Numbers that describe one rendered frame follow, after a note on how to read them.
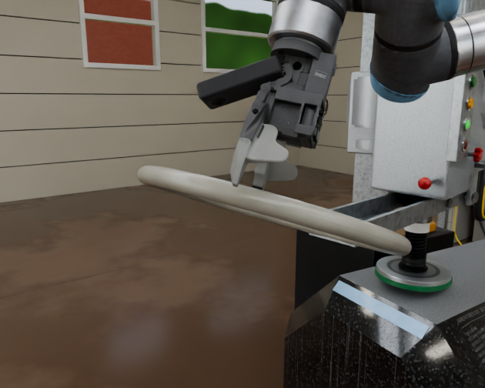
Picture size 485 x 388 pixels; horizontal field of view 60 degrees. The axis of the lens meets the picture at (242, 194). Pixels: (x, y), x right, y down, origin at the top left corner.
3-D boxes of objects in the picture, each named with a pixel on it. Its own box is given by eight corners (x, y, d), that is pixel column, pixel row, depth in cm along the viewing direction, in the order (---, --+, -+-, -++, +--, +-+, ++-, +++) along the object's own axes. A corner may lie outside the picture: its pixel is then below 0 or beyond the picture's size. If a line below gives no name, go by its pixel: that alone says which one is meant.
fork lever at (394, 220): (419, 194, 148) (420, 179, 147) (479, 203, 134) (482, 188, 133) (296, 231, 100) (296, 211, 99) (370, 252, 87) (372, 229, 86)
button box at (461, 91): (456, 158, 112) (469, 45, 106) (467, 158, 110) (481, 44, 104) (445, 161, 107) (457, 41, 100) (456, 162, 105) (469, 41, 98)
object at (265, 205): (255, 218, 112) (259, 207, 112) (449, 271, 78) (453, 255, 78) (84, 166, 76) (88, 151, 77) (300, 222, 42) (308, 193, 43)
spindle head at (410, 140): (419, 182, 149) (432, 48, 140) (488, 191, 134) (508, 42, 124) (368, 198, 125) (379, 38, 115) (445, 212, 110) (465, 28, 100)
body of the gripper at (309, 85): (310, 141, 50) (336, 45, 51) (242, 125, 52) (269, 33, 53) (313, 154, 57) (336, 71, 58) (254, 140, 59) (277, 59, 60)
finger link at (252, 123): (252, 129, 47) (275, 86, 53) (239, 126, 48) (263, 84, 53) (251, 160, 51) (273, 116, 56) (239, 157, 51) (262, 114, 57)
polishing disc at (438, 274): (369, 258, 140) (369, 254, 140) (434, 259, 139) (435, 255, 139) (386, 285, 119) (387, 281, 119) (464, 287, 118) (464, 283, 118)
